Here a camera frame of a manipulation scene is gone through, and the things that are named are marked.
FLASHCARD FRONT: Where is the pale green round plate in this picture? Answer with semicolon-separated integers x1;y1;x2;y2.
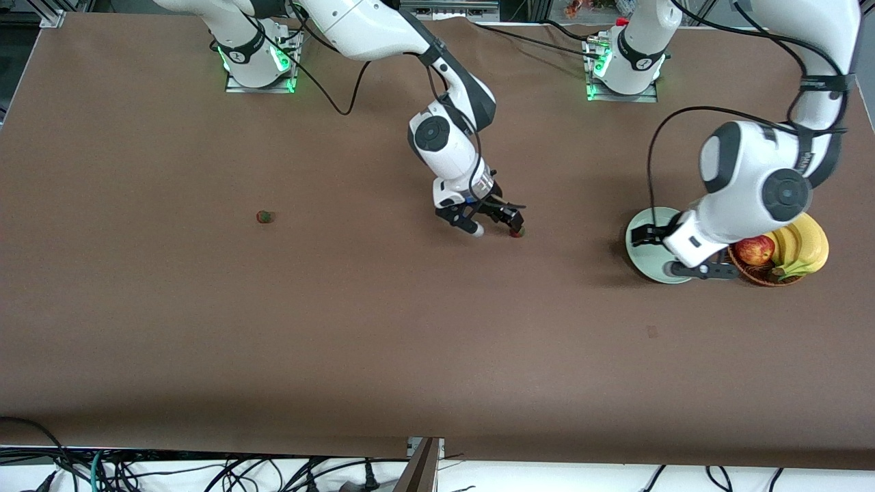
625;206;698;285

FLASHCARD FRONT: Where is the red yellow apple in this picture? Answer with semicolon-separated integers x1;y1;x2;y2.
736;235;776;267

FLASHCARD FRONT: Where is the brown wicker basket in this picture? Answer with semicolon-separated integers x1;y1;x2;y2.
727;243;807;288

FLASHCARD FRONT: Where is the brown table cover sheet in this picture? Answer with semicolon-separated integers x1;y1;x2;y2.
0;12;875;471

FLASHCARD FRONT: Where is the grey power strip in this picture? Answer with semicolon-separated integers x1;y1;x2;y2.
399;0;500;20

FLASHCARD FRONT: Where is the dark table leg beam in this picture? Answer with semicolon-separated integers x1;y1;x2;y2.
394;439;438;492

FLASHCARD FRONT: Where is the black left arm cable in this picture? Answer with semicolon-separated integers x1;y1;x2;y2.
647;0;855;233

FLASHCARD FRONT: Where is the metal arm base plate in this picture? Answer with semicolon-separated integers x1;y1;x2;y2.
224;27;299;94
583;34;660;103

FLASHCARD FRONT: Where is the black cable across table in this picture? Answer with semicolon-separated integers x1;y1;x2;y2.
472;19;606;53

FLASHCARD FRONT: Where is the metal table bracket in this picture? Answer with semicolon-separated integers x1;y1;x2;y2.
407;436;446;460

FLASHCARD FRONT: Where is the aluminium frame profile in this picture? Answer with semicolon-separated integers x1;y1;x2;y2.
27;0;69;29

